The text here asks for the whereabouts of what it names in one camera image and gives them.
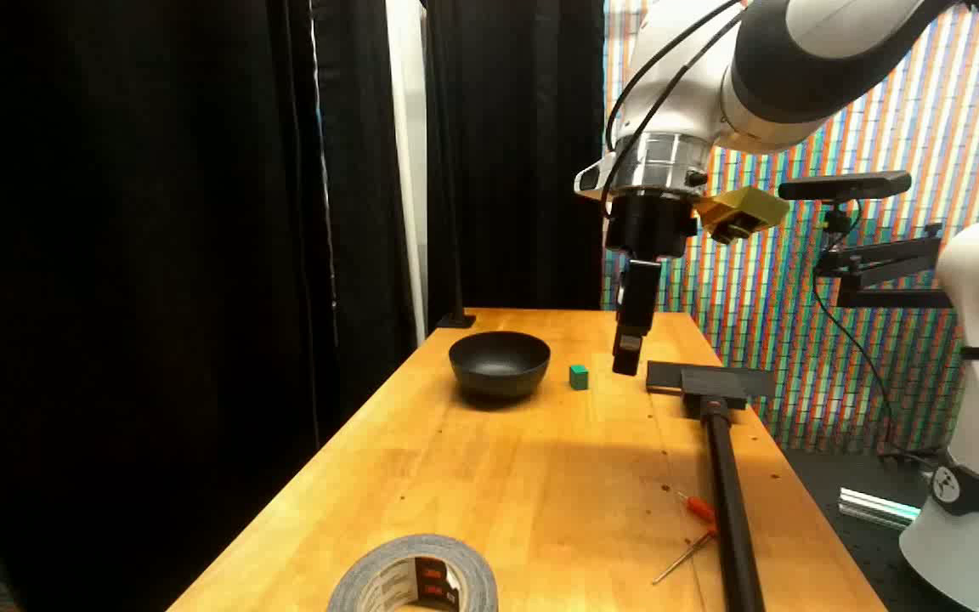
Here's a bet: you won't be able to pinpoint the wide black curtain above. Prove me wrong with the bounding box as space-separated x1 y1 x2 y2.
0 0 420 612

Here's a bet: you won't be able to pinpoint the small red screwdriver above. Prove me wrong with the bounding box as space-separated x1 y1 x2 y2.
683 496 719 529

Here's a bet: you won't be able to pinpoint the small black table clamp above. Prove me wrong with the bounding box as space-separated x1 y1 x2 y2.
433 301 480 333

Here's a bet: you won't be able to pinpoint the yellowish wrist camera box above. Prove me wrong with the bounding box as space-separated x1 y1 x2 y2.
697 184 793 243

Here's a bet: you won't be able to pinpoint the aluminium rail piece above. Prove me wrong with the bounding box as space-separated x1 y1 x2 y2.
835 483 926 529

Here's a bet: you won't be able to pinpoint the black bowl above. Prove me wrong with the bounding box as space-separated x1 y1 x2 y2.
445 331 554 405

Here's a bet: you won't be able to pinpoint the white wall post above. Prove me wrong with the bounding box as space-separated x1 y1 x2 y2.
381 0 434 351

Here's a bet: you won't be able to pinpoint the black masking tape roll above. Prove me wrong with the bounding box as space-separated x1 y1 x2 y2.
322 529 502 612

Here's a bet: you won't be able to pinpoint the narrow black curtain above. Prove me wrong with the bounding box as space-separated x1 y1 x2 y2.
419 0 610 333

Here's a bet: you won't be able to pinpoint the black T-shaped bar tool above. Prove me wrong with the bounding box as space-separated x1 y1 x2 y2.
641 356 777 612

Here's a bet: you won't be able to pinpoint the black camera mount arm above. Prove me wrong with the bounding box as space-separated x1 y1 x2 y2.
812 222 960 311

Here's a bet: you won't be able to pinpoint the black bar-shaped stereo camera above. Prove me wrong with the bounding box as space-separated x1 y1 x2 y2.
775 171 915 203

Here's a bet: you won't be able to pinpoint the black camera cable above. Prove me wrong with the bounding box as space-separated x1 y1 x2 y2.
809 199 937 462

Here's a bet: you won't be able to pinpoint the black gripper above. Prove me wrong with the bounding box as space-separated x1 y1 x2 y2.
605 188 705 376

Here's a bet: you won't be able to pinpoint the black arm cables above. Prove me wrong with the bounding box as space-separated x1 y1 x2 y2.
598 0 747 196

